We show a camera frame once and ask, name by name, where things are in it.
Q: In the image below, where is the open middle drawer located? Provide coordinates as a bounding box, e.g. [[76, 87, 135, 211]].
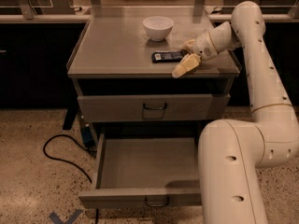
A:
[[78, 133, 201, 209]]

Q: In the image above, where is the grey metal drawer cabinet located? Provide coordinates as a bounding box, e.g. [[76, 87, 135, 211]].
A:
[[65, 5, 242, 147]]

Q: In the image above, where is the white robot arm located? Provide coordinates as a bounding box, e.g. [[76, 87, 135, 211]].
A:
[[172, 1, 299, 224]]

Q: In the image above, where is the blue power box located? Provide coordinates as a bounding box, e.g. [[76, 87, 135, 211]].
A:
[[80, 126, 95, 148]]

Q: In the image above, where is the black floor cable left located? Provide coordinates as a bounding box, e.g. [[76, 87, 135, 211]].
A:
[[42, 134, 100, 224]]

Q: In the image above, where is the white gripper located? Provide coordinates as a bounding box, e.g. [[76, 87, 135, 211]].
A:
[[172, 32, 219, 78]]

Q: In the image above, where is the long dark counter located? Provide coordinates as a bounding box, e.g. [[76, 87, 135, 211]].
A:
[[0, 22, 299, 108]]

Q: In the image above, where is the closed grey top drawer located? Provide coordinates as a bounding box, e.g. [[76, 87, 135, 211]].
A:
[[78, 94, 230, 122]]

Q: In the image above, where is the white ceramic bowl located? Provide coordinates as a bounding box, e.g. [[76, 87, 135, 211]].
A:
[[143, 16, 174, 41]]

